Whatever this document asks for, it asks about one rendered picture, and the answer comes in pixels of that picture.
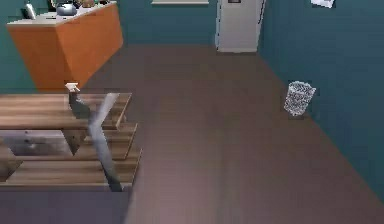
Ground grey spray bottle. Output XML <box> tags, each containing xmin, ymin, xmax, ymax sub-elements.
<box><xmin>64</xmin><ymin>82</ymin><xmax>92</xmax><ymax>120</ymax></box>

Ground white wall paper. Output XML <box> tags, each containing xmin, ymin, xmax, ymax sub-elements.
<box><xmin>310</xmin><ymin>0</ymin><xmax>336</xmax><ymax>9</ymax></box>

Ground brown wooden table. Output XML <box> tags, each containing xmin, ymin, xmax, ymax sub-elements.
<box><xmin>0</xmin><ymin>92</ymin><xmax>143</xmax><ymax>193</ymax></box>

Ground white mesh waste bin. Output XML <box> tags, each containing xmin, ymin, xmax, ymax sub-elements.
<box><xmin>283</xmin><ymin>80</ymin><xmax>317</xmax><ymax>118</ymax></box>

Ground orange kitchen counter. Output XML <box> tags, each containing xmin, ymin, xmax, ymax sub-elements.
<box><xmin>6</xmin><ymin>0</ymin><xmax>125</xmax><ymax>93</ymax></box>

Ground silver kettle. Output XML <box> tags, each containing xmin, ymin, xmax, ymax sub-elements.
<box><xmin>55</xmin><ymin>2</ymin><xmax>78</xmax><ymax>17</ymax></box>

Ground silver metal cup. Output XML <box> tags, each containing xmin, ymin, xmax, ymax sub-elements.
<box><xmin>21</xmin><ymin>3</ymin><xmax>38</xmax><ymax>20</ymax></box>

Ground black door handle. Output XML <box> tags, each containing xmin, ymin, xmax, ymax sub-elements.
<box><xmin>257</xmin><ymin>0</ymin><xmax>267</xmax><ymax>25</ymax></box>

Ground white room door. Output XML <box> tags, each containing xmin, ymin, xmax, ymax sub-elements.
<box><xmin>214</xmin><ymin>0</ymin><xmax>267</xmax><ymax>54</ymax></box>

